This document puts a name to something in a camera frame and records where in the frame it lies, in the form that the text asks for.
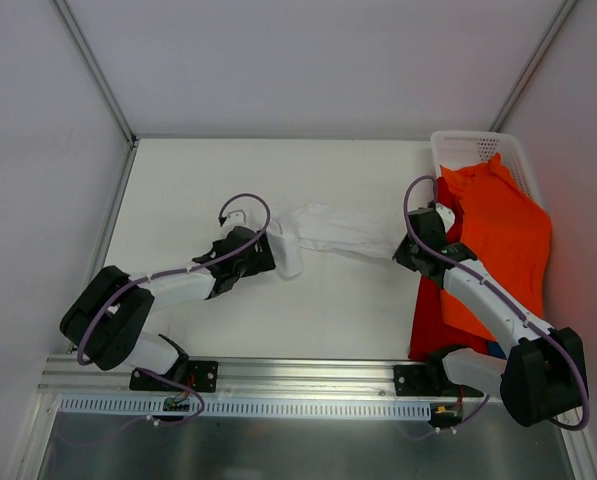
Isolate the white t shirt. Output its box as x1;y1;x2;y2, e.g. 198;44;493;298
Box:
266;204;404;278

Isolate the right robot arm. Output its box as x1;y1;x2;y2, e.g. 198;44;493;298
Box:
393;206;590;431

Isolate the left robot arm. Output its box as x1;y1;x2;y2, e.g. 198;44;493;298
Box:
59;226;275;390

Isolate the white plastic basket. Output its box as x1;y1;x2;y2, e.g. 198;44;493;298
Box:
430;130;545;208

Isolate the orange t shirt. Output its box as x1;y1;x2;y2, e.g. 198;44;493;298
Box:
441;154;552;317

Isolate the red t shirt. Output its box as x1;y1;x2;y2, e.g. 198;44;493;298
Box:
408;178;488;362

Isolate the blue t shirt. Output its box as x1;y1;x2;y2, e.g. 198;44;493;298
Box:
486;341;507;360

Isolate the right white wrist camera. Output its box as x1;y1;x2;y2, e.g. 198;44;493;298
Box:
433;202;456;233

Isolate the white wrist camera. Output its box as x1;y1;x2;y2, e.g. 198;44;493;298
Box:
223;209;247;227
433;202;456;233

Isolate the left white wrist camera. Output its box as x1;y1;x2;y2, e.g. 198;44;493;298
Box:
223;209;247;227

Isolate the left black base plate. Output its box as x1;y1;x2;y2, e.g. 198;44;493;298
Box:
129;360;219;393

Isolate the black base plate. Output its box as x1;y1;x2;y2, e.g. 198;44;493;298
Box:
392;363;484;398
129;360;219;393

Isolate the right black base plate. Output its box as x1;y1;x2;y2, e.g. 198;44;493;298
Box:
392;363;484;398

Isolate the white slotted cable duct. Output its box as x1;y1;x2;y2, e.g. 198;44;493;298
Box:
59;395;432;422

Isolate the aluminium mounting rail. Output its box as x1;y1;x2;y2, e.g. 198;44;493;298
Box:
37;354;398;400

